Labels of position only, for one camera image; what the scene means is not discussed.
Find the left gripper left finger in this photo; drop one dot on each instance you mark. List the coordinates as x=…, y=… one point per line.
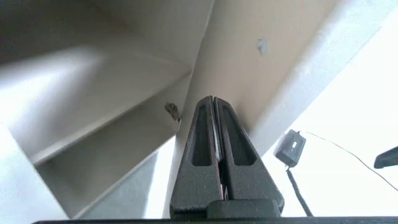
x=189, y=183

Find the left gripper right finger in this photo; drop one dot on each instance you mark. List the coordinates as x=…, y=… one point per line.
x=248, y=183

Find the black power adapter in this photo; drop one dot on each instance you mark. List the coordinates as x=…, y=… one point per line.
x=289, y=148

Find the white open shelf cabinet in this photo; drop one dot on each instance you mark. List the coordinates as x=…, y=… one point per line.
x=149, y=81

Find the black object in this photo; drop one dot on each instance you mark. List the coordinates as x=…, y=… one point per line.
x=386, y=158

